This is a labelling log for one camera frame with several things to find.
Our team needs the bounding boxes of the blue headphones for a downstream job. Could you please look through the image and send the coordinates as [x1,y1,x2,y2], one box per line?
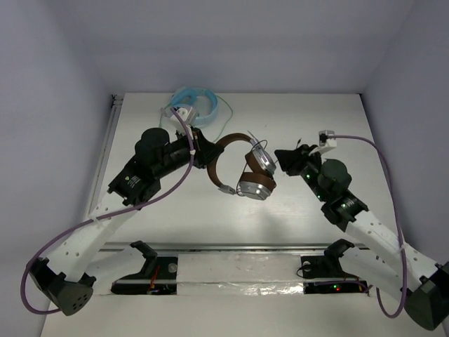
[169,86,220,127]

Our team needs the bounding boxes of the aluminium table frame rail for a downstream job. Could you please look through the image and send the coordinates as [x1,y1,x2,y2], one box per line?
[82,94,124,220]

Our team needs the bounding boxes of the green headphone cable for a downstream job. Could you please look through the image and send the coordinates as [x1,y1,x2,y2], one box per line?
[158,98,234,141]

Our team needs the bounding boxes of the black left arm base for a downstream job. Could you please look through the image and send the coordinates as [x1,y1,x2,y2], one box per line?
[111,241,178,296]

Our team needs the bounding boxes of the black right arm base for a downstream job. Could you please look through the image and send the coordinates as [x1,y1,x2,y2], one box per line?
[296,239,371,294]

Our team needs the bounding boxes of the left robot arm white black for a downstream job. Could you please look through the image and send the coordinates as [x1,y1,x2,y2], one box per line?
[20,126,224,316]

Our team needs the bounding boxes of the brown silver headphones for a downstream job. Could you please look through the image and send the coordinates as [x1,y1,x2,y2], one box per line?
[206,133,276,201]

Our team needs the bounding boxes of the thin black headphone cable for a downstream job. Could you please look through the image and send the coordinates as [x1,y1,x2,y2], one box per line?
[241,129,302,166]

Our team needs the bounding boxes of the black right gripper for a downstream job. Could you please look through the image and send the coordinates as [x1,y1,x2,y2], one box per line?
[274,144,328,202]

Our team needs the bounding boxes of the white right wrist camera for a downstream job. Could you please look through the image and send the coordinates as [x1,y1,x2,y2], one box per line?
[309,130,337,156]

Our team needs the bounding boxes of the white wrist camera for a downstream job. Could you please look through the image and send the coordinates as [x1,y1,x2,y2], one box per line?
[169,105,198,134]
[309,130,337,156]

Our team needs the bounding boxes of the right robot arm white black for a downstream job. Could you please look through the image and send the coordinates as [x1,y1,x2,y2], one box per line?
[274,145,448,331]

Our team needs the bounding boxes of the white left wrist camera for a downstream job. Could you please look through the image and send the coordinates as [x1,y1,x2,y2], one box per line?
[169,105,198,134]

